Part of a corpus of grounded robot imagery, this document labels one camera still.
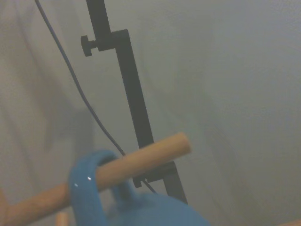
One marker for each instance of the blue ceramic mug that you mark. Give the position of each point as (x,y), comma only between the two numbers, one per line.
(150,212)

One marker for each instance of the wooden mug tree black base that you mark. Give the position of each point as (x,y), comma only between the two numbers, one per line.
(145,160)

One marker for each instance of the black clamped camera stand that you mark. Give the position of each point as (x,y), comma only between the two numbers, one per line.
(131,82)

